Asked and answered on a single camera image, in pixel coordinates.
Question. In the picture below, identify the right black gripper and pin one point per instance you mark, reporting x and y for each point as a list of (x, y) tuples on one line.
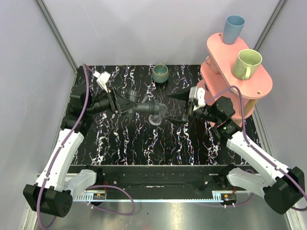
[(182, 96)]

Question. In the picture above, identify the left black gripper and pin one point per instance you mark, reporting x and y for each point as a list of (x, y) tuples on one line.
[(113, 100)]

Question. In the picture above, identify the dark grey pipe tee fitting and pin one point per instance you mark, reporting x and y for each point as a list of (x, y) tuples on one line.
[(145, 106)]

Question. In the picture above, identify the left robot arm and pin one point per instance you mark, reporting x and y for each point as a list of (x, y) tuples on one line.
[(74, 128)]

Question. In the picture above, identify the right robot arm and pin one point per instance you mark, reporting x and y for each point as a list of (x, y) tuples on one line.
[(280, 186)]

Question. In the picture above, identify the teal ceramic bowl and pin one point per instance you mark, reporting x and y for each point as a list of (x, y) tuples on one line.
[(160, 73)]

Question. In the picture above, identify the pink three-tier shelf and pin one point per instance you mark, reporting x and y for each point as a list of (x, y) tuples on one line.
[(217, 76)]

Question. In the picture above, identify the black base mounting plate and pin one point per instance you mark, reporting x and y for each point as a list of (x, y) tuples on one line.
[(199, 177)]

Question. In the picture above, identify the green ceramic mug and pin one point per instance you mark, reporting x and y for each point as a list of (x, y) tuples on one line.
[(246, 64)]

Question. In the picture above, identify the blue plastic cup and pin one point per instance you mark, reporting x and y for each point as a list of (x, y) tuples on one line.
[(232, 28)]

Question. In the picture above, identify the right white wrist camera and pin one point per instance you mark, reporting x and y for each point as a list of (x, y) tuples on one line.
[(196, 98)]

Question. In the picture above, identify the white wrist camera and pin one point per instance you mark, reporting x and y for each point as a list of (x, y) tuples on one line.
[(102, 79), (196, 98)]

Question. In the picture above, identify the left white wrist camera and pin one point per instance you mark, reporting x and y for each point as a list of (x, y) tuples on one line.
[(102, 79)]

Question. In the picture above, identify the aluminium rail frame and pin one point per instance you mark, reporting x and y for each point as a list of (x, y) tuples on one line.
[(144, 194)]

